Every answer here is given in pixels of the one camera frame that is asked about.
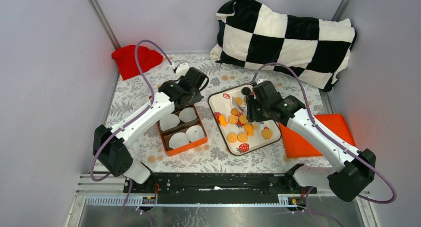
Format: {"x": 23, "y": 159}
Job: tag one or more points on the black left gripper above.
{"x": 197, "y": 97}

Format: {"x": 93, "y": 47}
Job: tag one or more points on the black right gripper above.
{"x": 251, "y": 101}

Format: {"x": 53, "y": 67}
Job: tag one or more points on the round tan biscuit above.
{"x": 243, "y": 119}
{"x": 233, "y": 119}
{"x": 235, "y": 112}
{"x": 238, "y": 100}
{"x": 242, "y": 137}
{"x": 267, "y": 133}
{"x": 232, "y": 137}

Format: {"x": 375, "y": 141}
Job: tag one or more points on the metal serving tongs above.
{"x": 234, "y": 105}

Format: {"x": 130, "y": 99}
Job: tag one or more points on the white strawberry tray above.
{"x": 220, "y": 103}

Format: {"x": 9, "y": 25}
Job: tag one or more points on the orange cookie tin box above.
{"x": 182, "y": 127}

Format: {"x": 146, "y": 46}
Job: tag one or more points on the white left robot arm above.
{"x": 111, "y": 145}

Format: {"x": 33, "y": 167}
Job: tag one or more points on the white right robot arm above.
{"x": 350, "y": 169}

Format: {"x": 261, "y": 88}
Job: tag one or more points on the black sandwich cookie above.
{"x": 246, "y": 91}

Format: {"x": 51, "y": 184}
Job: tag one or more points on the white paper cupcake liner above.
{"x": 187, "y": 115}
{"x": 168, "y": 122}
{"x": 178, "y": 140}
{"x": 195, "y": 133}

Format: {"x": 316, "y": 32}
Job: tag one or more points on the red cloth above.
{"x": 125, "y": 59}

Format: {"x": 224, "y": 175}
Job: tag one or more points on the floral tablecloth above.
{"x": 213, "y": 156}

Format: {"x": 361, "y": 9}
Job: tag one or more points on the checkered black white pillow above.
{"x": 253, "y": 36}

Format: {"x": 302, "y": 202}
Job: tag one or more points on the orange tin lid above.
{"x": 309, "y": 143}

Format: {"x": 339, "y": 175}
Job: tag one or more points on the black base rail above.
{"x": 217, "y": 188}

